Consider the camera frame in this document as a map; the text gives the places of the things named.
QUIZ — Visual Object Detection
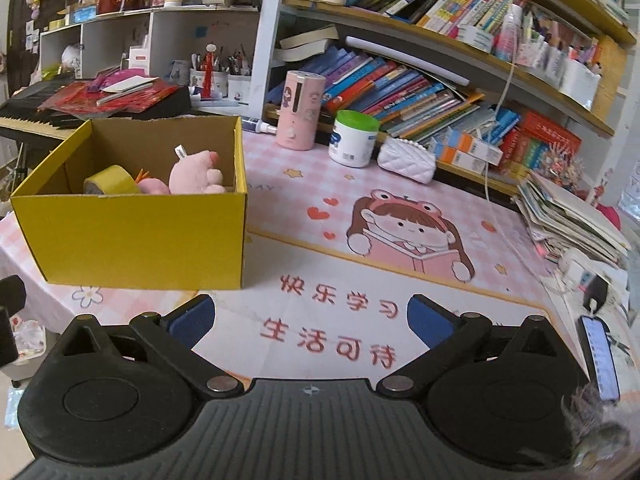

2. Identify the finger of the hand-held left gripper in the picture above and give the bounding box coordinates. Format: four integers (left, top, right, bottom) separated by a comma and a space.
0, 274, 27, 368

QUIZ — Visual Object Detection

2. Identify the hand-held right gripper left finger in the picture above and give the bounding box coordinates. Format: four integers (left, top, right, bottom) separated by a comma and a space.
61, 294, 246, 402

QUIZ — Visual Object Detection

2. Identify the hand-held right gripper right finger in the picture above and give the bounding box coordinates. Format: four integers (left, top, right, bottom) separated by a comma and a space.
375, 294, 574, 402

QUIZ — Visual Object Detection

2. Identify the yellow cardboard box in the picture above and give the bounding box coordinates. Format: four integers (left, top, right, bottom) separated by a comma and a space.
10, 115, 249, 291

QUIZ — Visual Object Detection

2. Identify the pink plush pig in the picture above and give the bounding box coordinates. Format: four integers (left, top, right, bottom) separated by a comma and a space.
167, 145, 235, 195

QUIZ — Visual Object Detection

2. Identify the gold tape roll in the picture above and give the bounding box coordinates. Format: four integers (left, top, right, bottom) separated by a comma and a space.
82, 164, 143, 196

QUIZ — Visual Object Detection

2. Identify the dark spray bottle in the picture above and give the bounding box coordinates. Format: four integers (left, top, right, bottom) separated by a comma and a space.
242, 116, 278, 137

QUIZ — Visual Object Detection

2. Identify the pink checked printed tablecloth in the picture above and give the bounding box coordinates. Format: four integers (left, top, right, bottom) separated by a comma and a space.
0, 130, 601, 391

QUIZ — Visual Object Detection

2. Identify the wooden bookshelf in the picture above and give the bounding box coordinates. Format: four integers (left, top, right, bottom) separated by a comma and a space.
265, 0, 640, 201

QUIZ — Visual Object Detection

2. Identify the white power strip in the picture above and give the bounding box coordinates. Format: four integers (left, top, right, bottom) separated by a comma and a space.
555, 250, 601, 292

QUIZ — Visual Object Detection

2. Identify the white quilted purse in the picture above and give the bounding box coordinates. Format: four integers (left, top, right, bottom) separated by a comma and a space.
376, 137, 437, 184

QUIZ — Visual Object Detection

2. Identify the orange blue white carton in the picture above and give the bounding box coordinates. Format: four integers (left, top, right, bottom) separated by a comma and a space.
434, 142, 488, 172
445, 127, 505, 165

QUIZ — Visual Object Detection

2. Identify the black charger plug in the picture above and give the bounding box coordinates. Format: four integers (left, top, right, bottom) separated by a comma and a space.
582, 275, 610, 313

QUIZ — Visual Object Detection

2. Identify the stack of papers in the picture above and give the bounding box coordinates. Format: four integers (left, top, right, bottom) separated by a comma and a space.
515, 170, 632, 267

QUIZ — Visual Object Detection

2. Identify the smartphone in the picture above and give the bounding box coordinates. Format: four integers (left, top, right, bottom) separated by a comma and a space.
579, 315, 622, 403

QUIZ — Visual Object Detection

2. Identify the white jar green lid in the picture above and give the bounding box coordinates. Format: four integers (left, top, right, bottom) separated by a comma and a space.
327, 109, 381, 168

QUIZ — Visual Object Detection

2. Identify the fuzzy grey fabric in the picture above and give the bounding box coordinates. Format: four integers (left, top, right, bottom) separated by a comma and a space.
560, 385, 633, 476

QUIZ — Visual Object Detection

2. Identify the red patterned cloth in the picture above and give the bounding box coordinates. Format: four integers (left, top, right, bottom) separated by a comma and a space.
37, 77, 186, 113

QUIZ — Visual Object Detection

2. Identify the red boxed book set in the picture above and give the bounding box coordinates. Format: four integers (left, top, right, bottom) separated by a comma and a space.
500, 111, 583, 173

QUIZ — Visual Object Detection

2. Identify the black electronic keyboard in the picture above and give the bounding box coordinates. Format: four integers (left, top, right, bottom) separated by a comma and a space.
0, 82, 193, 141

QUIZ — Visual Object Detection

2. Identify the pink humidifier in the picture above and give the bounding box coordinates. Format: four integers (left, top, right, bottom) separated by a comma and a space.
276, 70, 326, 151

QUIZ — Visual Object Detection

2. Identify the magenta fabric pouch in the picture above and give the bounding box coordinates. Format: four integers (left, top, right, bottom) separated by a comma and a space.
87, 70, 136, 93

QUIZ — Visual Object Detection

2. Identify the white notebook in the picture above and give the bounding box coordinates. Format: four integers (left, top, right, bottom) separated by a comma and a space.
100, 75, 158, 93

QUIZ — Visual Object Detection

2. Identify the red tassel ornament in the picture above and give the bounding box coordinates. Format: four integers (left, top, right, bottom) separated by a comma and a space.
201, 42, 216, 101

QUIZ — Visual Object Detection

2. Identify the white rolled poster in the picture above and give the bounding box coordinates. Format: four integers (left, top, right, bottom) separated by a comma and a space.
345, 35, 473, 87

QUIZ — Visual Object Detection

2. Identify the white stationery organizer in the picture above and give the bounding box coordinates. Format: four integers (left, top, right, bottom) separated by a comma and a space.
520, 7, 601, 111

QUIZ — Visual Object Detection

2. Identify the white teal carton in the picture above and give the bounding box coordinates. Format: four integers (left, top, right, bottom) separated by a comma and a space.
457, 22, 496, 55

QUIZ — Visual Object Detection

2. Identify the thick pale paperback book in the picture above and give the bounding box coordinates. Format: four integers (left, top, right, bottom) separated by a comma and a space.
275, 40, 331, 62
279, 25, 340, 50

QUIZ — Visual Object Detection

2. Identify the clear plastic bottle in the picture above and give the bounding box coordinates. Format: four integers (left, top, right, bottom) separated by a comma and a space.
495, 4, 524, 63

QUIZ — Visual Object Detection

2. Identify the white shelf unit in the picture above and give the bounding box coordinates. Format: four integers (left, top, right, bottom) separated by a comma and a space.
40, 0, 291, 121

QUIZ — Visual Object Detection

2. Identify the upright book row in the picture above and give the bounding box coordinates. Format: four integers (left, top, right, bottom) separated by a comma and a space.
345, 0, 516, 43

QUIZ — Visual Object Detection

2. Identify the white cable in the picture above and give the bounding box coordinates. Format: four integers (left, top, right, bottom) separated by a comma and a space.
482, 0, 556, 281

